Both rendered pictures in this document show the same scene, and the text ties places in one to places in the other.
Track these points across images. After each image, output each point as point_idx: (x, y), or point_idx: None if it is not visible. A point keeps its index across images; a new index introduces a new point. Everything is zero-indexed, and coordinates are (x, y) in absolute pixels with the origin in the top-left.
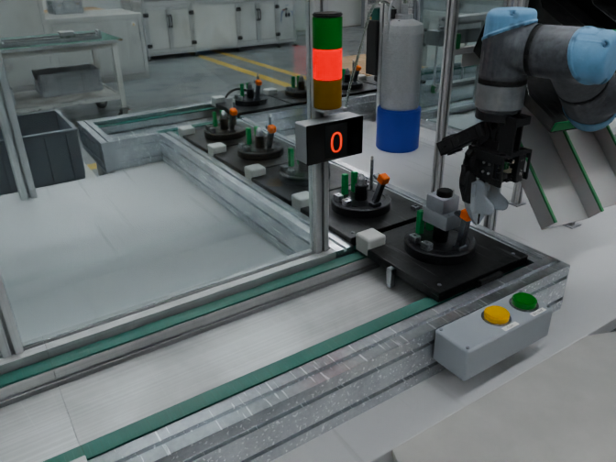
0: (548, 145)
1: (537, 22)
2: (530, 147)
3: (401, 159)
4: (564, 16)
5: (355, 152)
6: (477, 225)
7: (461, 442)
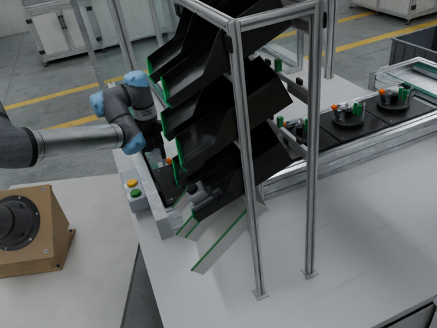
0: None
1: (127, 84)
2: None
3: (425, 217)
4: (192, 110)
5: None
6: None
7: (111, 187)
